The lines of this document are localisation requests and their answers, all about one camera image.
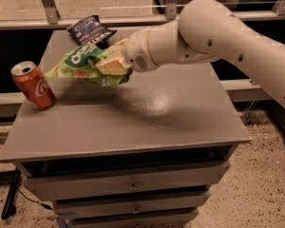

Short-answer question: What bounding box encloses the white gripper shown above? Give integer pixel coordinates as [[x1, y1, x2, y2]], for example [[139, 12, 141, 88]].
[[95, 28, 158, 75]]

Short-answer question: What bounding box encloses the green rice chip bag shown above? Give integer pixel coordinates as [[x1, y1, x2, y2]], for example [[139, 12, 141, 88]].
[[46, 44, 133, 86]]

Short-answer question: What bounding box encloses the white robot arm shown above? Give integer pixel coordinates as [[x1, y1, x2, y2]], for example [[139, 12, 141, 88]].
[[95, 0, 285, 108]]

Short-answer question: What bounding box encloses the blue chip bag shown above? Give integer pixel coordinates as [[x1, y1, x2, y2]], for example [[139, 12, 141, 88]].
[[66, 15, 116, 45]]

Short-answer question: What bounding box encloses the red coke can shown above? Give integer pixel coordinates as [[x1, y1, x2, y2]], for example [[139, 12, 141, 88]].
[[10, 61, 55, 109]]

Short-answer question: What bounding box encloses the grey drawer cabinet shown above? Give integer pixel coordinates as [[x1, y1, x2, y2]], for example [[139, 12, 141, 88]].
[[0, 24, 252, 228]]

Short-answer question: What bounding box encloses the top grey drawer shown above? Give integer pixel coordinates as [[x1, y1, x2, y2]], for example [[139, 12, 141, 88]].
[[24, 161, 230, 200]]

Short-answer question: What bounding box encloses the grey drawer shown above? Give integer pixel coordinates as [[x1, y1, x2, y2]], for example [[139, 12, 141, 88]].
[[24, 161, 230, 200], [71, 208, 198, 228], [54, 191, 210, 219]]

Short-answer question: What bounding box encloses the middle grey drawer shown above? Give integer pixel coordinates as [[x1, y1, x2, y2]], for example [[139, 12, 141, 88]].
[[54, 191, 210, 219]]

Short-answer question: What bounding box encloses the bottom grey drawer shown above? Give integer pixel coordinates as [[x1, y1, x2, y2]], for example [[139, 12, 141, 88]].
[[71, 208, 198, 228]]

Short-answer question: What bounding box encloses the black stand leg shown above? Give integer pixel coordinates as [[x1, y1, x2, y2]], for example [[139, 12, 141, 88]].
[[1, 168, 21, 220]]

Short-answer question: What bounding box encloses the black floor cable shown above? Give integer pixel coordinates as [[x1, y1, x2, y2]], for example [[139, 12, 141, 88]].
[[0, 167, 53, 211]]

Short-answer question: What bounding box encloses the metal railing frame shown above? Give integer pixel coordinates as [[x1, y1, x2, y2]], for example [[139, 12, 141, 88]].
[[0, 0, 285, 30]]

